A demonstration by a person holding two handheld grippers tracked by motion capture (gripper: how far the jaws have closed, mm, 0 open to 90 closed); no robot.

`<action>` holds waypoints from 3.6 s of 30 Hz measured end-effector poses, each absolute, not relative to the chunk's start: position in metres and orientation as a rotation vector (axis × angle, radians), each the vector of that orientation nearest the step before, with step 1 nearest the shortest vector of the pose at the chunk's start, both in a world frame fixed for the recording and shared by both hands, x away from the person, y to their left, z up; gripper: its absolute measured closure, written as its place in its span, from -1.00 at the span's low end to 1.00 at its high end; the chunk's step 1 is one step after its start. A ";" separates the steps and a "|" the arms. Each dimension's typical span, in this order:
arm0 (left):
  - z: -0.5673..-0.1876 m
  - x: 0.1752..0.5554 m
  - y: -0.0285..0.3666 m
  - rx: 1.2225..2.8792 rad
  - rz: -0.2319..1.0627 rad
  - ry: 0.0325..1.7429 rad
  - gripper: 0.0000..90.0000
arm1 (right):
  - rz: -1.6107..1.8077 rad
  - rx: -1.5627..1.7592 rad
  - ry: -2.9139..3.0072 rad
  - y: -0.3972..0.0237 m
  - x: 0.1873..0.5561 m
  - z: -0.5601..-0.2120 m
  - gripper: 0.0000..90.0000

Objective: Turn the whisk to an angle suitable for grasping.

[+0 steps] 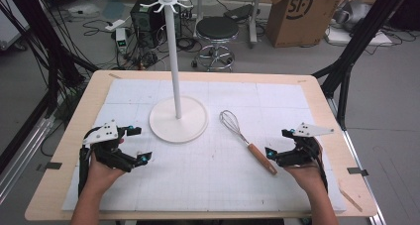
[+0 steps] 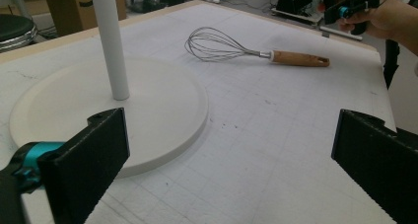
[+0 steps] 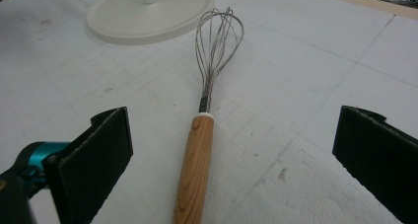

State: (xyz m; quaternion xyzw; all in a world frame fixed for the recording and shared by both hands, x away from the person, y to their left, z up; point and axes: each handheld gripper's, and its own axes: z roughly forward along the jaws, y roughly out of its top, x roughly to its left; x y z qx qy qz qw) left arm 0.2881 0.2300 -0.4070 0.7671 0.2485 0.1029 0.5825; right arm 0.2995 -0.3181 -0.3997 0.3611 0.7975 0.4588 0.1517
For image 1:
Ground bundle of floor cables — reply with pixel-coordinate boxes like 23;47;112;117
82;18;203;71

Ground thin wooden stick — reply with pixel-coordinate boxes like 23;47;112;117
339;187;364;213

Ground cardboard box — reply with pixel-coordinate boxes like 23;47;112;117
264;0;345;49

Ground black round stool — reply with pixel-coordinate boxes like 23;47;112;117
190;16;241;72

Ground white flat board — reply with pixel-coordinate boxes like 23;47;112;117
324;26;394;48

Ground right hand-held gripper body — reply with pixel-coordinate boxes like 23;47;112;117
274;122;335;169

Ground white power strip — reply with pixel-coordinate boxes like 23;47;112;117
104;18;127;33

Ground grey metal stand pole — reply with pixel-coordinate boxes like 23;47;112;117
248;0;265;49

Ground black tape strip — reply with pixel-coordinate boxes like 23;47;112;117
36;162;63;172
346;167;369;177

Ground person's left hand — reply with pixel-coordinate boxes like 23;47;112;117
85;151;127;191

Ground white grid mat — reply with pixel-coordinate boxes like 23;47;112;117
61;78;348;213

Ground black computer tower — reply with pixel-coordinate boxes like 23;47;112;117
129;0;183;50

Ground metal whisk with wooden handle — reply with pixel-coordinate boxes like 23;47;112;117
218;109;278;176

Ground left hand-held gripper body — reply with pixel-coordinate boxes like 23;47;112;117
78;120;140;173

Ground small device with green display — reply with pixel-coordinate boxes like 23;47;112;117
114;27;130;55

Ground person's right hand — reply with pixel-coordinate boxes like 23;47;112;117
283;139;327;193

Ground grey appliance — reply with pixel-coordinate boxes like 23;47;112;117
332;0;373;33

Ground white hook stand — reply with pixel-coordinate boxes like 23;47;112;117
139;0;210;145

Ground black metal frame stand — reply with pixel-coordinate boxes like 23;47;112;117
0;0;101;173
311;0;414;131

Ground aluminium rail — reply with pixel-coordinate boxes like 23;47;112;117
326;97;388;225
0;113;56;204

